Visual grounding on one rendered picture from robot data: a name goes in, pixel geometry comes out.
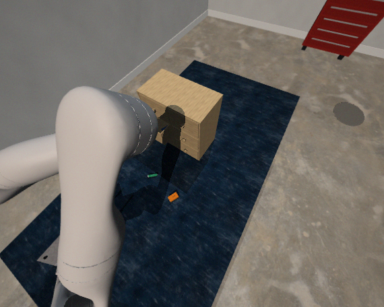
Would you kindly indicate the orange rectangular block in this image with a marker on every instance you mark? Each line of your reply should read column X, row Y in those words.
column 173, row 197

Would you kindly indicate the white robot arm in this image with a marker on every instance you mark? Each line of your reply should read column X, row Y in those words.
column 96, row 131

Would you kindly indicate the small wooden chest of drawers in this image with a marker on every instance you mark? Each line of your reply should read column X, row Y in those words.
column 190, row 99

